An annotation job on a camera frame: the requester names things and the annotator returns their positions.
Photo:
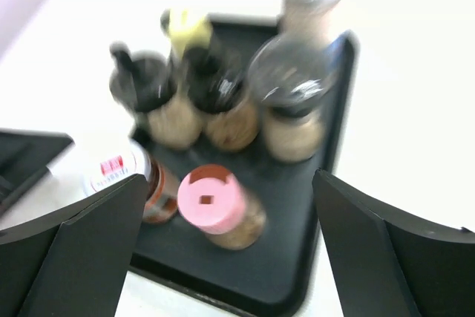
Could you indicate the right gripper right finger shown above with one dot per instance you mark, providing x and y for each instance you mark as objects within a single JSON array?
[{"x": 388, "y": 262}]

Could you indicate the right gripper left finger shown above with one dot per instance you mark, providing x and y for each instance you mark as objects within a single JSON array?
[{"x": 73, "y": 261}]

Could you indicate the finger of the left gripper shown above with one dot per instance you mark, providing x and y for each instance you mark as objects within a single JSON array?
[{"x": 25, "y": 156}]

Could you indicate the red label jar white lid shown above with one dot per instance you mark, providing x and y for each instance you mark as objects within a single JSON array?
[{"x": 126, "y": 159}]

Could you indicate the black grinder top bottle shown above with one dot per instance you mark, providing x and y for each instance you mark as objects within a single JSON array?
[{"x": 143, "y": 84}]

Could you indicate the pink cap spice bottle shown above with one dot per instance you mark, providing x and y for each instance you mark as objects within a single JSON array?
[{"x": 212, "y": 199}]

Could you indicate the yellow cap spice bottle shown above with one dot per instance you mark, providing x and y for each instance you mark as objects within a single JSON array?
[{"x": 185, "y": 28}]

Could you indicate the black cap small pepper bottle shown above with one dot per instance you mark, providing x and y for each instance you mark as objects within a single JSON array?
[{"x": 216, "y": 88}]

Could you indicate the grey grinder top bottle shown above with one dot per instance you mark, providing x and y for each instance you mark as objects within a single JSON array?
[{"x": 290, "y": 77}]

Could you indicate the blue label silver cap bottle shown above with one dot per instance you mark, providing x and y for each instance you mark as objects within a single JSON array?
[{"x": 318, "y": 21}]

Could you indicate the black rectangular tray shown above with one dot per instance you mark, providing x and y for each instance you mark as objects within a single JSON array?
[{"x": 270, "y": 278}]

